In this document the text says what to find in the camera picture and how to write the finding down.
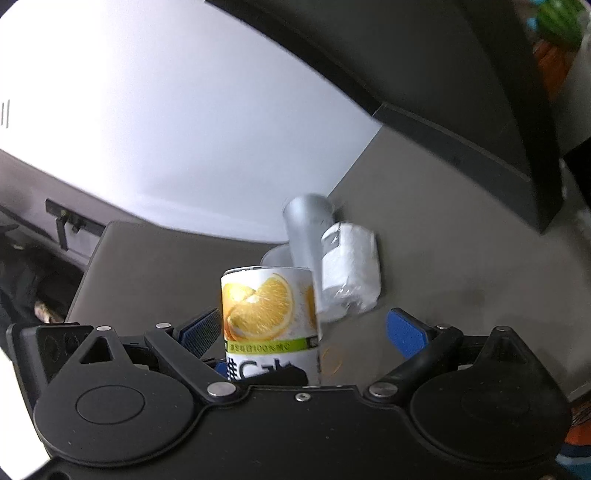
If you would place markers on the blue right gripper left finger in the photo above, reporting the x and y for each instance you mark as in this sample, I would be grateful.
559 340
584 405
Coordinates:
181 353

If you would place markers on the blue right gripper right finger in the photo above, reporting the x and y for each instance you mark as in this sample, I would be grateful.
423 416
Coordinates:
427 353

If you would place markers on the orange label plastic cup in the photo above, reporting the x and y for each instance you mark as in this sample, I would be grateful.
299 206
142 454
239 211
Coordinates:
269 322

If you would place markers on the clear tall plastic cup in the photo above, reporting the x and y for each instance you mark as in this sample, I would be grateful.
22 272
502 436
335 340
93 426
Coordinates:
278 257

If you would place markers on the frosted grey tall cup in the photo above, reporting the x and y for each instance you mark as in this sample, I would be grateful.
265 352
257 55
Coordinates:
307 217

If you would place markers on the orange rubber band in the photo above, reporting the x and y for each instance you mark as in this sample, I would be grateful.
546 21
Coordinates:
331 360

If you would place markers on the watermelon toy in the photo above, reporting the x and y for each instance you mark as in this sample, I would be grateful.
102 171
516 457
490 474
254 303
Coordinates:
560 22

